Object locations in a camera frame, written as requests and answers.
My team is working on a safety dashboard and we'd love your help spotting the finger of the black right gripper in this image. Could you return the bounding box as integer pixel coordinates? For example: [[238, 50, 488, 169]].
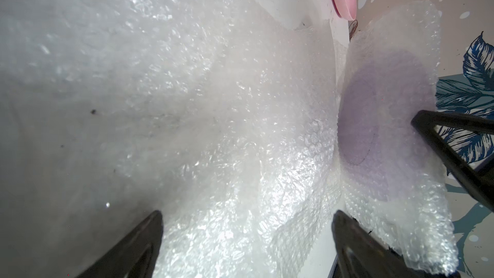
[[410, 109, 494, 213]]

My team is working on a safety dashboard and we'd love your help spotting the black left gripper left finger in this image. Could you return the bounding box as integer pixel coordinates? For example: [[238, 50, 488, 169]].
[[78, 211, 163, 278]]

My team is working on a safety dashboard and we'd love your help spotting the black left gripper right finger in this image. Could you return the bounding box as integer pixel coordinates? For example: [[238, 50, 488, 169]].
[[331, 210, 445, 278]]

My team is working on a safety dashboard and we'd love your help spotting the purple plate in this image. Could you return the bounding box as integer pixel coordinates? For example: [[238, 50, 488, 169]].
[[338, 50, 436, 202]]

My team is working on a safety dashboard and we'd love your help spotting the clear bubble wrap sheet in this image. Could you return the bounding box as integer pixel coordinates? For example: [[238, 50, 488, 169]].
[[1, 0, 340, 277], [338, 1, 459, 275]]

